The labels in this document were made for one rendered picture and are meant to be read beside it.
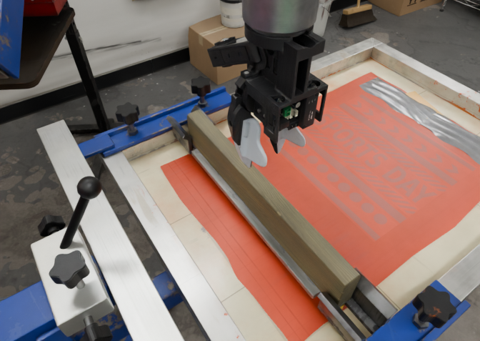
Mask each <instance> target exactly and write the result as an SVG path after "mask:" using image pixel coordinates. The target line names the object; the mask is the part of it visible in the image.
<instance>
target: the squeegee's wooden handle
mask: <svg viewBox="0 0 480 341"><path fill-rule="evenodd" d="M187 122H188V128H189V136H190V137H191V142H192V147H193V148H195V149H198V150H199V151H200V152H201V154H202V155H203V156H204V157H205V158H206V160H207V161H208V162H209V163H210V165H211V166H212V167H213V168H214V169H215V170H216V171H217V172H218V173H219V175H220V176H221V177H222V178H223V179H224V181H225V182H226V183H227V184H228V185H229V186H230V187H231V188H232V189H233V191H234V192H235V193H236V194H237V195H238V197H239V198H240V199H241V200H242V202H243V203H244V204H245V205H246V206H247V207H248V208H249V209H250V210H251V212H252V213H253V214H254V215H255V216H256V218H257V219H258V220H259V221H260V222H261V223H262V224H263V225H264V226H265V228H266V229H267V230H268V231H269V232H270V234H271V235H272V236H273V237H274V238H275V240H276V241H277V242H278V243H279V244H280V245H281V246H282V247H283V248H284V250H285V251H286V252H287V253H288V254H289V256H290V257H291V258H292V259H293V261H295V263H297V265H298V266H299V267H300V268H301V269H302V271H303V272H304V273H305V274H306V275H307V277H308V278H309V279H310V280H311V281H312V282H313V283H314V284H315V285H316V287H317V288H318V289H319V290H320V293H321V292H327V293H328V294H329V296H330V297H331V298H332V299H333V300H334V301H335V303H336V304H337V305H338V306H339V307H341V306H342V305H344V304H345V303H346V302H348V301H349V300H350V299H351V296H352V295H353V292H354V290H355V288H356V286H357V284H358V282H359V280H360V278H361V275H360V274H359V273H358V272H357V271H356V270H355V269H354V268H353V267H352V266H351V265H350V264H349V263H348V262H347V261H346V260H345V259H344V258H343V257H342V256H341V255H340V254H339V253H338V252H337V251H336V250H335V249H334V247H333V246H332V245H331V244H330V243H329V242H328V241H327V240H326V239H325V238H324V237H323V236H322V235H321V234H320V233H319V232H318V231H317V230H316V229H315V228H314V227H313V226H312V225H311V224H310V223H309V222H308V221H307V220H306V219H305V217H304V216H303V215H302V214H301V213H300V212H299V211H298V210H297V209H296V208H295V207H294V206H293V205H292V204H291V203H290V202H289V201H288V200H287V199H286V198H285V197H284V196H283V195H282V194H281V193H280V192H279V191H278V190H277V189H276V187H275V186H274V185H273V184H272V183H271V182H270V181H269V180H268V179H267V178H266V177H265V176H264V175H263V174H262V173H261V172H260V171H259V170H258V169H257V168H256V167H255V166H254V165H253V164H251V167H250V168H248V167H247V166H246V165H245V164H244V163H243V162H242V160H241V159H240V157H239V154H238V152H237V150H236V147H235V146H234V145H233V144H232V143H231V142H230V141H229V140H228V139H227V138H226V137H225V136H224V135H223V134H222V133H221V132H220V130H219V129H218V128H217V127H216V126H215V125H214V124H213V123H212V122H211V121H210V120H209V119H208V118H207V117H206V116H205V115H204V114H203V113H202V112H201V111H200V110H196V111H194V112H191V113H189V114H188V115H187ZM320 293H319V294H320Z"/></svg>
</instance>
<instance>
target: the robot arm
mask: <svg viewBox="0 0 480 341"><path fill-rule="evenodd" d="M318 6H319V0H242V17H243V20H244V35H245V36H243V37H240V38H235V36H233V37H230V38H223V39H222V40H221V41H218V42H216V43H215V44H214V45H215V46H213V47H211V48H209V49H207V51H208V53H209V57H210V60H211V63H212V65H213V67H218V66H222V67H229V66H234V65H237V64H247V69H246V70H243V71H241V76H240V77H239V78H238V80H237V81H236V82H235V85H236V91H235V94H232V95H231V104H230V106H229V110H228V115H227V122H228V125H229V130H230V133H231V138H232V139H233V140H234V144H235V147H236V150H237V152H238V154H239V157H240V159H241V160H242V162H243V163H244V164H245V165H246V166H247V167H248V168H250V167H251V163H252V162H255V163H256V164H258V165H259V166H261V167H265V166H266V164H267V156H266V154H265V152H264V149H263V147H262V145H261V142H260V137H261V126H260V123H259V121H258V120H257V119H259V120H260V121H261V122H262V123H263V125H264V133H265V135H266V136H267V137H268V138H270V141H271V144H272V146H273V148H274V151H275V152H276V153H277V154H278V153H279V152H280V151H281V148H282V147H283V145H284V142H285V141H286V139H287V140H289V141H290V142H293V143H295V144H297V145H299V146H300V147H304V146H305V144H306V140H305V138H304V136H303V134H302V133H301V132H300V131H299V129H298V128H297V127H298V126H299V127H301V128H302V129H305V128H307V127H309V126H311V125H312V124H313V123H314V118H315V119H316V120H318V121H319V122H321V120H322V116H323V112H324V105H325V101H326V94H327V90H328V86H329V85H328V84H326V83H325V82H323V81H322V80H320V79H319V78H317V77H316V76H314V75H313V74H312V73H310V69H311V60H312V57H313V56H316V55H317V54H320V53H323V52H324V46H325V42H326V40H325V39H324V38H322V37H320V36H319V35H317V34H315V33H314V32H313V30H314V23H315V22H316V16H317V11H318ZM319 93H320V94H322V98H321V106H320V110H319V111H318V110H317V109H316V106H317V102H318V98H319ZM251 112H252V113H254V116H255V117H256V118H257V119H256V118H254V117H253V116H252V115H251Z"/></svg>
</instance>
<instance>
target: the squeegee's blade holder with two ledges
mask: <svg viewBox="0 0 480 341"><path fill-rule="evenodd" d="M191 154H192V156H193V157H194V159H195V160H196V161H197V162H198V163H199V164H200V165H201V167H202V168H203V169H204V170H205V172H206V173H207V174H208V175H209V176H210V177H211V178H212V180H213V181H214V182H215V183H216V185H217V186H218V187H219V189H220V190H221V191H222V192H223V193H224V194H225V195H226V196H227V198H228V199H229V200H230V201H231V203H232V204H233V205H234V206H235V208H237V209H238V211H239V212H240V213H241V215H242V216H243V217H244V218H245V220H246V221H247V222H248V223H249V224H250V225H251V226H252V227H253V229H254V230H255V231H256V233H257V234H258V235H259V236H260V238H262V239H263V241H264V242H265V243H266V244H267V246H268V247H269V248H270V249H271V251H272V252H273V253H274V254H275V255H276V256H277V257H278V258H279V260H280V261H281V262H282V264H283V265H284V266H285V267H286V268H287V270H288V271H289V272H290V273H291V274H292V275H293V277H294V278H295V279H296V280H297V282H298V283H299V284H300V285H301V286H302V287H303V288H304V290H305V291H306V292H307V293H308V295H309V296H310V297H311V298H312V299H314V298H315V297H316V296H318V295H319V293H320V290H319V289H318V288H317V287H316V285H315V284H314V283H313V282H312V281H311V280H310V279H309V278H308V277H307V275H306V274H305V273H304V272H303V271H302V269H301V268H300V267H299V266H298V265H297V263H295V261H293V259H292V258H291V257H290V256H289V254H288V253H287V252H286V251H285V250H284V248H283V247H282V246H281V245H280V244H279V243H278V242H277V241H276V240H275V238H274V237H273V236H272V235H271V234H270V232H269V231H268V230H267V229H266V228H265V226H264V225H263V224H262V223H261V222H260V221H259V220H258V219H257V218H256V216H255V215H254V214H253V213H252V212H251V210H250V209H249V208H248V207H247V206H246V205H245V204H244V203H243V202H242V200H241V199H240V198H239V197H238V195H237V194H236V193H235V192H234V191H233V189H232V188H231V187H230V186H229V185H228V184H227V183H226V182H225V181H224V179H223V178H222V177H221V176H220V175H219V173H218V172H217V171H216V170H215V169H214V168H213V167H212V166H211V165H210V163H209V162H208V161H207V160H206V158H205V157H204V156H203V155H202V154H201V152H200V151H199V150H198V149H195V150H193V151H191Z"/></svg>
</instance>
